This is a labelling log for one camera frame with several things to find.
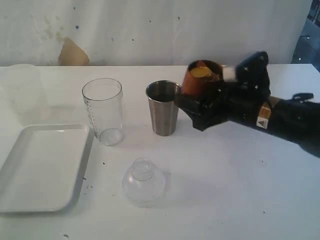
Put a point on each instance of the clear domed shaker lid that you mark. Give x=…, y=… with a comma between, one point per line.
x=143, y=184

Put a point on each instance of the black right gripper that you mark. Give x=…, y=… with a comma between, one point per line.
x=239, y=101

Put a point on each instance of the white rectangular tray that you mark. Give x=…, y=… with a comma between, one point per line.
x=45, y=168

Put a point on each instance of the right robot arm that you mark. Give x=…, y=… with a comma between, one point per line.
x=296, y=120

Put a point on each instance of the gold coin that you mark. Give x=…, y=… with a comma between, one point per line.
x=200, y=72

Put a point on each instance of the stainless steel cup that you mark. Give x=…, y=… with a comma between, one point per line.
x=161, y=96

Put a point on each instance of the brown wooden cup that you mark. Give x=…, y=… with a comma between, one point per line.
x=197, y=86

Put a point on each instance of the clear plastic shaker cup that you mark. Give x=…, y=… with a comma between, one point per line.
x=103, y=99

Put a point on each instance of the translucent plastic cup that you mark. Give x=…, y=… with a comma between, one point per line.
x=25, y=91

